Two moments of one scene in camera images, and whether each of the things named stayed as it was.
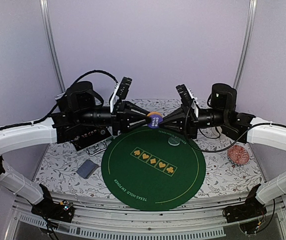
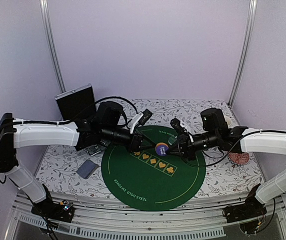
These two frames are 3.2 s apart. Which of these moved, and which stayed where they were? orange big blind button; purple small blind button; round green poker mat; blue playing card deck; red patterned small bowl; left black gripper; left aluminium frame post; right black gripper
Moved: right black gripper; left black gripper; purple small blind button; orange big blind button
Stayed: left aluminium frame post; red patterned small bowl; blue playing card deck; round green poker mat
